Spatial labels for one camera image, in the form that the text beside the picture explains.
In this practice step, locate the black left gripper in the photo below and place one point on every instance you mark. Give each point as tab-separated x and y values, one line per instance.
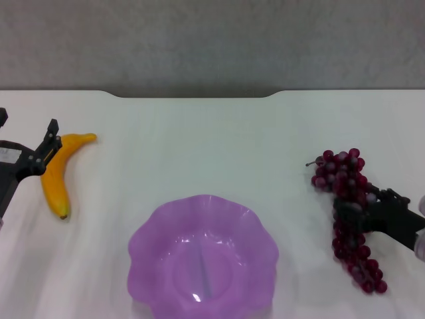
10	166

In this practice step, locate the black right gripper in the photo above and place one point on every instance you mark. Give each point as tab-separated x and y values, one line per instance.
395	221

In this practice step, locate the dark red grape bunch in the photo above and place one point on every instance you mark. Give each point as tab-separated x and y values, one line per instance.
342	181

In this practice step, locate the yellow banana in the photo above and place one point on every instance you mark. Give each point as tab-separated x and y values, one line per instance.
56	186

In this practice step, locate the purple wavy-edged plastic plate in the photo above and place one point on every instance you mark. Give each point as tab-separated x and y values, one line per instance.
202	266

